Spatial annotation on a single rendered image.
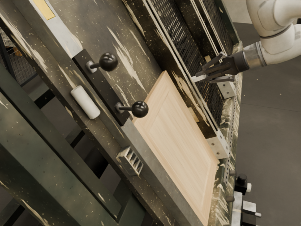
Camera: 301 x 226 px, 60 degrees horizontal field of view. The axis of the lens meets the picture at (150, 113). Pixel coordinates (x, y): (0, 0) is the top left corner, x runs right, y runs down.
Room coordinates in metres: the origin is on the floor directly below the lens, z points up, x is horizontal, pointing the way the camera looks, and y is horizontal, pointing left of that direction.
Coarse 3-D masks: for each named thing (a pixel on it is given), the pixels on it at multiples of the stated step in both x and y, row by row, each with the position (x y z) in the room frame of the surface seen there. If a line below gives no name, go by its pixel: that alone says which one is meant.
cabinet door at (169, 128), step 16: (160, 80) 0.83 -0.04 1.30; (160, 96) 0.76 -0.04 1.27; (176, 96) 0.85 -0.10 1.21; (160, 112) 0.71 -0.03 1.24; (176, 112) 0.79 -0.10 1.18; (144, 128) 0.59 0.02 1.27; (160, 128) 0.66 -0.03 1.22; (176, 128) 0.73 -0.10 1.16; (192, 128) 0.81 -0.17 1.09; (160, 144) 0.61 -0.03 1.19; (176, 144) 0.67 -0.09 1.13; (192, 144) 0.74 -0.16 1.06; (208, 144) 0.84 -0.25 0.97; (160, 160) 0.56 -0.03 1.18; (176, 160) 0.62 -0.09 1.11; (192, 160) 0.68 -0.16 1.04; (208, 160) 0.77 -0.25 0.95; (176, 176) 0.56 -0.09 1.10; (192, 176) 0.62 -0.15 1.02; (208, 176) 0.69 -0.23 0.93; (192, 192) 0.57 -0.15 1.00; (208, 192) 0.63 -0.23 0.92; (192, 208) 0.51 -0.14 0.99; (208, 208) 0.57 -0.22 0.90
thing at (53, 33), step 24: (24, 0) 0.56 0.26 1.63; (48, 24) 0.55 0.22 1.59; (48, 48) 0.55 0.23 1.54; (72, 48) 0.56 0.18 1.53; (72, 72) 0.54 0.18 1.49; (96, 96) 0.52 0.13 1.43; (120, 144) 0.50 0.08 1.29; (144, 144) 0.52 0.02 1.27; (144, 168) 0.48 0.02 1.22; (168, 192) 0.47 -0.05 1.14; (192, 216) 0.47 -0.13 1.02
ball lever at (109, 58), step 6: (102, 54) 0.48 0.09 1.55; (108, 54) 0.47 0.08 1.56; (114, 54) 0.48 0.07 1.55; (102, 60) 0.46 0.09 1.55; (108, 60) 0.46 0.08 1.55; (114, 60) 0.47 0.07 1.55; (90, 66) 0.54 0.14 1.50; (96, 66) 0.51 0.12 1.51; (102, 66) 0.46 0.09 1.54; (108, 66) 0.46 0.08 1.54; (114, 66) 0.46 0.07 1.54; (90, 72) 0.54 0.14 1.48
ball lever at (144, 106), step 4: (140, 100) 0.47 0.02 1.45; (116, 104) 0.52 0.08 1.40; (120, 104) 0.53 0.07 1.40; (136, 104) 0.45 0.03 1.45; (140, 104) 0.45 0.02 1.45; (144, 104) 0.45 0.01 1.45; (116, 108) 0.52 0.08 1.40; (120, 108) 0.51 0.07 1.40; (124, 108) 0.50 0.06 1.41; (128, 108) 0.49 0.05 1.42; (132, 108) 0.45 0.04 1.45; (136, 108) 0.45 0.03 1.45; (140, 108) 0.44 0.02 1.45; (144, 108) 0.45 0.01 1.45; (148, 108) 0.46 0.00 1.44; (120, 112) 0.52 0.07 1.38; (132, 112) 0.45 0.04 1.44; (136, 112) 0.44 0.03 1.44; (140, 112) 0.44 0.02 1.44; (144, 112) 0.44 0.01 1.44; (136, 116) 0.44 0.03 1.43; (140, 116) 0.44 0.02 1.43; (144, 116) 0.44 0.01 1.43
